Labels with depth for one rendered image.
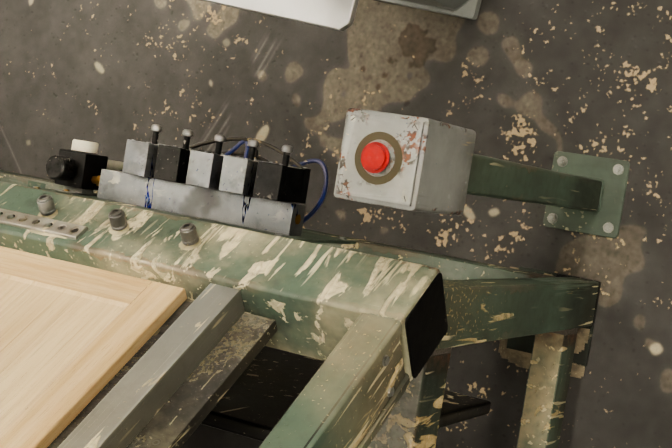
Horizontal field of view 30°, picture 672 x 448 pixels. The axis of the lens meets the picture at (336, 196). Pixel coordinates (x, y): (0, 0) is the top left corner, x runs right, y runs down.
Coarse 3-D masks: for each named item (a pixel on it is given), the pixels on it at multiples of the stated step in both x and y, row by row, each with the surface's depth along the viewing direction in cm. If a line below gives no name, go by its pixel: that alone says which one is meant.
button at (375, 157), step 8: (368, 144) 160; (376, 144) 160; (368, 152) 160; (376, 152) 159; (384, 152) 159; (368, 160) 160; (376, 160) 159; (384, 160) 159; (368, 168) 160; (376, 168) 159; (384, 168) 159
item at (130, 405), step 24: (216, 288) 173; (192, 312) 170; (216, 312) 169; (240, 312) 174; (168, 336) 166; (192, 336) 165; (216, 336) 169; (144, 360) 162; (168, 360) 162; (192, 360) 165; (120, 384) 159; (144, 384) 158; (168, 384) 161; (96, 408) 156; (120, 408) 155; (144, 408) 157; (72, 432) 153; (96, 432) 152; (120, 432) 153
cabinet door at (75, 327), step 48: (0, 288) 185; (48, 288) 183; (96, 288) 181; (144, 288) 180; (0, 336) 175; (48, 336) 174; (96, 336) 172; (144, 336) 171; (0, 384) 166; (48, 384) 165; (96, 384) 164; (0, 432) 158; (48, 432) 157
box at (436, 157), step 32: (352, 128) 163; (384, 128) 161; (416, 128) 158; (448, 128) 164; (352, 160) 162; (416, 160) 158; (448, 160) 166; (352, 192) 162; (384, 192) 160; (416, 192) 159; (448, 192) 167
